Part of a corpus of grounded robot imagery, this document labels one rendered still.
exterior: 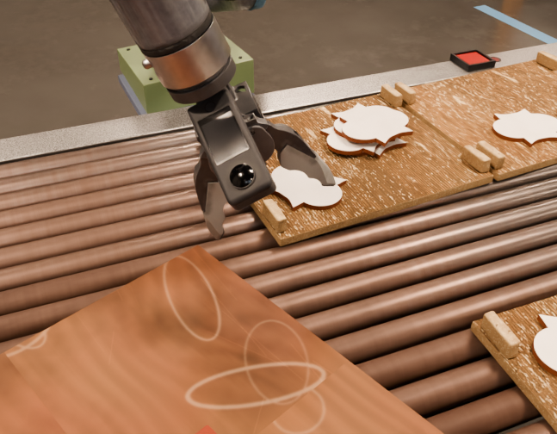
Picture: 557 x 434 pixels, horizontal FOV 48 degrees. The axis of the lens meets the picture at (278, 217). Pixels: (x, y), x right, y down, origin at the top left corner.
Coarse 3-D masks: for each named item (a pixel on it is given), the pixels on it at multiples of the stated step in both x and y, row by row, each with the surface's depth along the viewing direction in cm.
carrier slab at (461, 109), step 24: (480, 72) 142; (504, 72) 142; (528, 72) 142; (552, 72) 142; (432, 96) 133; (456, 96) 133; (480, 96) 133; (504, 96) 133; (528, 96) 133; (552, 96) 133; (432, 120) 125; (456, 120) 125; (480, 120) 125; (456, 144) 118; (504, 144) 117; (552, 144) 117; (504, 168) 111; (528, 168) 112
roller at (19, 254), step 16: (192, 208) 104; (224, 208) 105; (112, 224) 101; (128, 224) 101; (144, 224) 101; (160, 224) 102; (176, 224) 103; (192, 224) 103; (48, 240) 98; (64, 240) 98; (80, 240) 98; (96, 240) 99; (112, 240) 100; (0, 256) 95; (16, 256) 95; (32, 256) 96; (48, 256) 97
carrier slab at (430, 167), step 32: (320, 128) 122; (416, 128) 122; (352, 160) 113; (384, 160) 113; (416, 160) 113; (448, 160) 113; (352, 192) 105; (384, 192) 105; (416, 192) 105; (448, 192) 106; (288, 224) 98; (320, 224) 98; (352, 224) 100
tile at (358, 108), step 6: (354, 108) 122; (360, 108) 122; (378, 108) 122; (384, 108) 122; (390, 108) 122; (336, 114) 121; (342, 114) 121; (348, 114) 121; (354, 114) 121; (336, 120) 119; (336, 126) 117; (342, 126) 117; (336, 132) 117
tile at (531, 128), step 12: (504, 120) 123; (516, 120) 123; (528, 120) 123; (540, 120) 123; (552, 120) 123; (504, 132) 119; (516, 132) 119; (528, 132) 119; (540, 132) 119; (552, 132) 119; (528, 144) 117
